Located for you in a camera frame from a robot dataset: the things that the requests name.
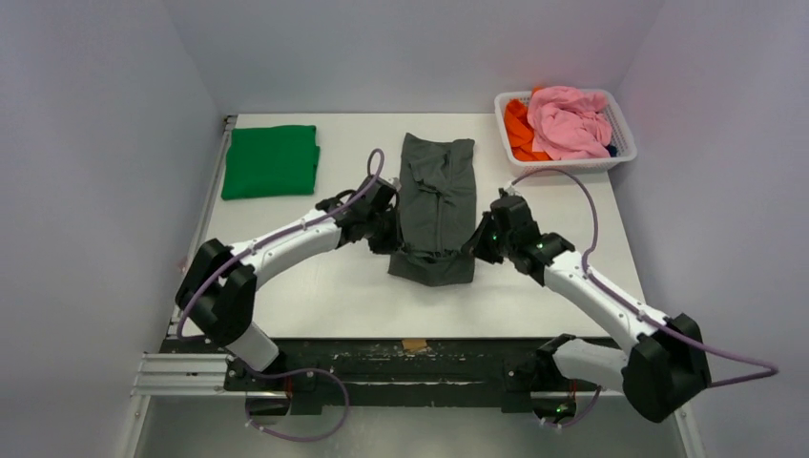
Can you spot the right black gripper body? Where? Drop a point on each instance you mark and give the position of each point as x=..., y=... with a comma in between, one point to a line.
x=484, y=241

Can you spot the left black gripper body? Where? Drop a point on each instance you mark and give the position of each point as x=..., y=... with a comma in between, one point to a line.
x=385, y=233

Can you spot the dark grey t-shirt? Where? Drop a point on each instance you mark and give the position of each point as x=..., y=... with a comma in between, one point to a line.
x=437, y=212

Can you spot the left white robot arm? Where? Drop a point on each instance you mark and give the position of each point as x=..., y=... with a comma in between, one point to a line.
x=218, y=291

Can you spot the folded green t-shirt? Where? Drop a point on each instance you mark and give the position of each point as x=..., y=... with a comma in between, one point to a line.
x=271, y=162

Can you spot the brown tape piece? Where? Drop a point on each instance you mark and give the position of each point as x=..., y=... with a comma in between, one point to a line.
x=414, y=345

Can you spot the orange t-shirt in basket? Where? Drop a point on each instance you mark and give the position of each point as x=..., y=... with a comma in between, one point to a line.
x=520, y=133

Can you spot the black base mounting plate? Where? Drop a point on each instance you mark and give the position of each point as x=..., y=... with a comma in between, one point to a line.
x=467, y=373

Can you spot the pink crumpled t-shirt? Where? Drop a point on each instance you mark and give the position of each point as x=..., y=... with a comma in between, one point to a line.
x=569, y=124

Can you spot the white plastic laundry basket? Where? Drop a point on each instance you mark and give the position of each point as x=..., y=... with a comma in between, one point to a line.
x=622, y=139

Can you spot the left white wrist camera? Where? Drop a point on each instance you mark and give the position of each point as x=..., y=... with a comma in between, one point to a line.
x=395, y=183

